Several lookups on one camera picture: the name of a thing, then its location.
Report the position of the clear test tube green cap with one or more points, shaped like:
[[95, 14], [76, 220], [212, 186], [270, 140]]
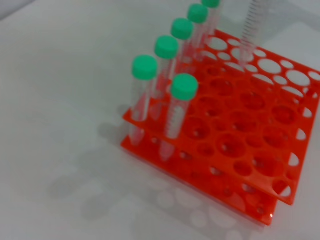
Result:
[[184, 86], [145, 66], [182, 28], [198, 13], [212, 2], [166, 47], [250, 32]]

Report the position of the orange test tube rack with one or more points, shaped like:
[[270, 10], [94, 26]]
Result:
[[260, 175]]

